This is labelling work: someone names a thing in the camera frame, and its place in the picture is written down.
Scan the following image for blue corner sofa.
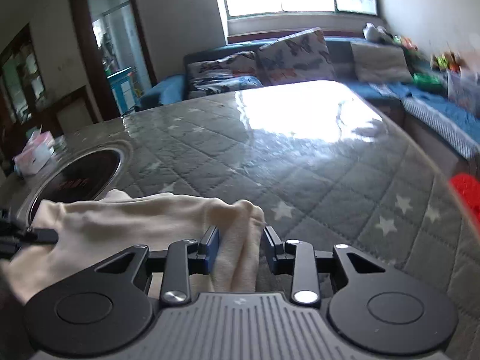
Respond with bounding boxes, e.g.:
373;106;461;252
135;37;479;161

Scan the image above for cream beige garment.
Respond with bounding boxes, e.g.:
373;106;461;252
1;189;265;303

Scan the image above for black round induction cooktop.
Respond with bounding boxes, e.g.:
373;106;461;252
26;147;126;224

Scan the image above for colourful toys on sofa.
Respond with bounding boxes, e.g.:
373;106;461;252
393;35;418;51

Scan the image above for dark wooden sideboard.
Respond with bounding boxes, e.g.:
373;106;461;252
0;84;97;166

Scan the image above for pink tissue pack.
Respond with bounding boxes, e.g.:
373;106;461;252
14;129;55;176

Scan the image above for panda plush toy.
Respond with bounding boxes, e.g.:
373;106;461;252
363;23;395;45

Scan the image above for blue cabinet in doorway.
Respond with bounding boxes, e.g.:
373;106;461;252
106;67;137;115

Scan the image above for green plastic bowl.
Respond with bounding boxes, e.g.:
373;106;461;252
413;72;443;93

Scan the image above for red plastic stool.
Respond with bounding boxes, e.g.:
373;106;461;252
450;173;480;227

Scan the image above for large butterfly cushion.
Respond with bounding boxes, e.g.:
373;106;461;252
257;27;336;85

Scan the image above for dark wooden door frame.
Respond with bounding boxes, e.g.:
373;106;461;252
69;0;157;120

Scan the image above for brown plush toys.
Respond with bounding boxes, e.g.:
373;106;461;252
430;51;462;73

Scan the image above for grey plain cushion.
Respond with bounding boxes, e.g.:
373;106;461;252
351;42;413;84

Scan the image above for small butterfly cushion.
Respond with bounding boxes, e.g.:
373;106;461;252
186;51;263;99

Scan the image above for clear plastic storage box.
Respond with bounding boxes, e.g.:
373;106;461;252
448;71;479;119

